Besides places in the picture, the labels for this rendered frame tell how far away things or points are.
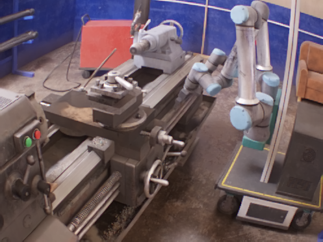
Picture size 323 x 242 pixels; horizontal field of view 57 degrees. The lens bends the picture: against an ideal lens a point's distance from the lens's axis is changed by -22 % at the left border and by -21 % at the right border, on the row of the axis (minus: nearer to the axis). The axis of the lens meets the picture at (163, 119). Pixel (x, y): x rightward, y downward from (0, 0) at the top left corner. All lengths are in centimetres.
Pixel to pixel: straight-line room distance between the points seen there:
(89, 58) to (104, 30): 47
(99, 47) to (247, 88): 306
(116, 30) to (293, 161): 311
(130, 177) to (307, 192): 131
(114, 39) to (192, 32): 165
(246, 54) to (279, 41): 370
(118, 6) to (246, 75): 460
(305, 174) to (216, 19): 386
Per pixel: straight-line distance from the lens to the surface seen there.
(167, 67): 272
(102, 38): 470
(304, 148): 227
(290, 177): 239
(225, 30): 572
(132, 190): 181
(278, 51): 566
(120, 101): 169
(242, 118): 200
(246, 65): 195
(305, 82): 495
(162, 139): 175
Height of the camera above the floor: 178
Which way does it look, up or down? 27 degrees down
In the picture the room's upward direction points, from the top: 5 degrees clockwise
